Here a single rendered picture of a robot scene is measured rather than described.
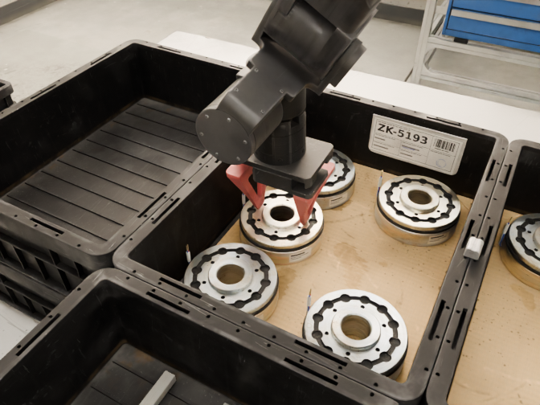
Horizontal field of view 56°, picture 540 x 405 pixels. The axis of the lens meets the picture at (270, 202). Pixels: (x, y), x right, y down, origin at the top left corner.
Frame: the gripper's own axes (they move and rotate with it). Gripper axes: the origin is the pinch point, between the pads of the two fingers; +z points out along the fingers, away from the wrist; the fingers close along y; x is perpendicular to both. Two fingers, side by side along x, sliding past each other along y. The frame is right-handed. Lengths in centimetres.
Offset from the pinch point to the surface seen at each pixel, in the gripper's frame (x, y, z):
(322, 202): 6.1, 2.6, 3.1
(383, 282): -1.6, 13.9, 4.4
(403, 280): -0.3, 15.8, 4.5
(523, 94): 187, 20, 85
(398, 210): 7.6, 12.1, 1.8
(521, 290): 4.8, 27.9, 5.1
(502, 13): 190, 2, 52
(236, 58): 60, -46, 20
